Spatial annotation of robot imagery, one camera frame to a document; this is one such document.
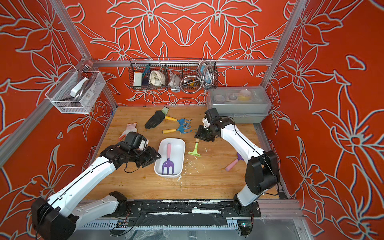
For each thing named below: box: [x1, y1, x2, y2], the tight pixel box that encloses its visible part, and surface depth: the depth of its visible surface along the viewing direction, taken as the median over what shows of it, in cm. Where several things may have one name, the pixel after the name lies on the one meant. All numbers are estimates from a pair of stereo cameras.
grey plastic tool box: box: [207, 86, 272, 124], surface depth 102 cm
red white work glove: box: [118, 122, 138, 141], surface depth 106 cm
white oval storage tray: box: [154, 138, 186, 179], surface depth 92 cm
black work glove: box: [144, 110, 166, 130], surface depth 112 cm
